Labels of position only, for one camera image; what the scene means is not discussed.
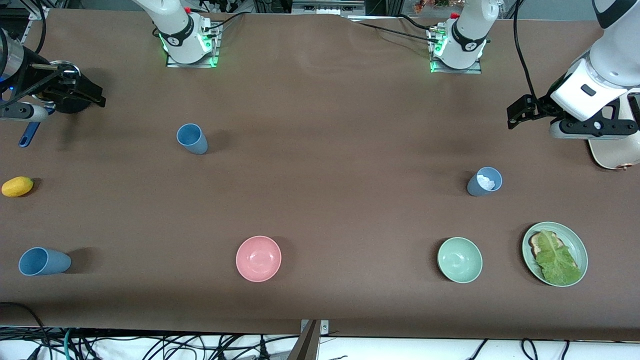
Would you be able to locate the blue cup holding tissue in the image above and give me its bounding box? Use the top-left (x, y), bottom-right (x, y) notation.
top-left (466, 166), bottom-right (503, 197)

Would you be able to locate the white kitchen scale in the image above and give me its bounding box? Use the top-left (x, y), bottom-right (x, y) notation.
top-left (587, 137), bottom-right (640, 171)

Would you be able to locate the empty blue plastic cup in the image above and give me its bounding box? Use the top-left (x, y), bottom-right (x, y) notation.
top-left (18, 247), bottom-right (72, 277)
top-left (176, 123), bottom-right (209, 156)

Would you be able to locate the yellow lemon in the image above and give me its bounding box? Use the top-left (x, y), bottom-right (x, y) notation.
top-left (1, 176), bottom-right (34, 198)

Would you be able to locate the toasted bread slice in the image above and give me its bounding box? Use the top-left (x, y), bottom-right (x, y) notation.
top-left (529, 231), bottom-right (579, 271)

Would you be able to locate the mint green plate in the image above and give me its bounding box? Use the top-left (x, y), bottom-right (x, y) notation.
top-left (521, 221), bottom-right (589, 288)

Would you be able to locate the green lettuce leaf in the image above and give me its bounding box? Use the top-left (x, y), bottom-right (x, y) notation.
top-left (535, 230), bottom-right (583, 286)

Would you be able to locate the mint green bowl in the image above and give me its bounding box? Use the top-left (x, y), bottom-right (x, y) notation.
top-left (437, 236), bottom-right (484, 284)

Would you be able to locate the brown table cover sheet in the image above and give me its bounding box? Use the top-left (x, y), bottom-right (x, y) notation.
top-left (0, 7), bottom-right (640, 342)

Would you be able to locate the grey power strip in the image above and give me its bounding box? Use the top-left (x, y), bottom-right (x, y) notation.
top-left (292, 0), bottom-right (366, 16)

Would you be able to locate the pink bowl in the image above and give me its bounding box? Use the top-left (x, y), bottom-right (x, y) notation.
top-left (235, 235), bottom-right (282, 283)

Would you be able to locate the grey support beam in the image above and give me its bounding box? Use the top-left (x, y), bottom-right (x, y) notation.
top-left (287, 322), bottom-right (321, 360)

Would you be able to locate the black hanging arm cable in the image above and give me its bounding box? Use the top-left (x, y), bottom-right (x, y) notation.
top-left (512, 0), bottom-right (538, 101)

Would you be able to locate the blue handled black pan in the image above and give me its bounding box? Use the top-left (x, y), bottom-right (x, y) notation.
top-left (18, 60), bottom-right (98, 148)

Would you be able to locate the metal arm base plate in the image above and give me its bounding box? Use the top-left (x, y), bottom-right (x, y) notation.
top-left (166, 22), bottom-right (221, 68)
top-left (430, 25), bottom-right (483, 75)

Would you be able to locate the black base cable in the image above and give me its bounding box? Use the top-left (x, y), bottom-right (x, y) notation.
top-left (202, 12), bottom-right (246, 31)
top-left (350, 19), bottom-right (441, 43)
top-left (397, 14), bottom-right (438, 33)

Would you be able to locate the silver metal clamp bracket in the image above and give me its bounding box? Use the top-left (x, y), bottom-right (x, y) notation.
top-left (300, 320), bottom-right (329, 337)

